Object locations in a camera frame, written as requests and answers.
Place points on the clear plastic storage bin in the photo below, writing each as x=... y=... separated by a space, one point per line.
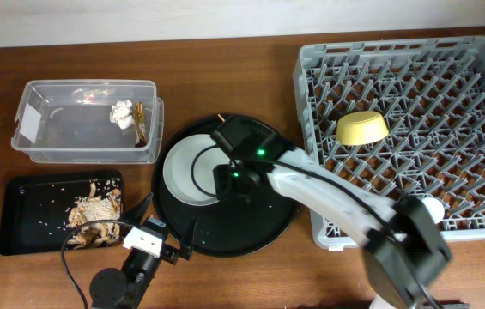
x=68 y=122

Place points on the food scraps pile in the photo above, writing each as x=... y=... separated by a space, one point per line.
x=94 y=207

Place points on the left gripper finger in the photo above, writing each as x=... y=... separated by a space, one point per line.
x=136 y=213
x=187 y=242

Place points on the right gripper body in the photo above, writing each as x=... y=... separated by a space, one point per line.
x=232 y=180

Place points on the wooden chopstick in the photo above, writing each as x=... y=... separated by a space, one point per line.
x=221 y=117

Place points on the grey round plate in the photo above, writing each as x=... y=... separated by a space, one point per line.
x=177 y=169

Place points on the black rectangular tray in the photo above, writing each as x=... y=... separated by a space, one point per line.
x=35 y=215

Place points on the white tissue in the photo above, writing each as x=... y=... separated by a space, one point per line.
x=121 y=114

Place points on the round black serving tray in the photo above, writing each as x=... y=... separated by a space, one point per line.
x=229 y=228

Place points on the gold snack wrapper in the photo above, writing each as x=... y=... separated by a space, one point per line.
x=139 y=123

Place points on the yellow bowl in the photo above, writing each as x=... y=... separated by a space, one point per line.
x=360 y=128

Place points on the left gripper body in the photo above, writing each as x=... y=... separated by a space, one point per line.
x=169 y=253

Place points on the blue cup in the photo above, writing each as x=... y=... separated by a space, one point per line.
x=435 y=208

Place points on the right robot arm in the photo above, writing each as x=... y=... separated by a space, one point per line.
x=402 y=248

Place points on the grey dishwasher rack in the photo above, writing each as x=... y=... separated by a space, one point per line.
x=431 y=94

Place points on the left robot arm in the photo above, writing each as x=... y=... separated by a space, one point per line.
x=125 y=287

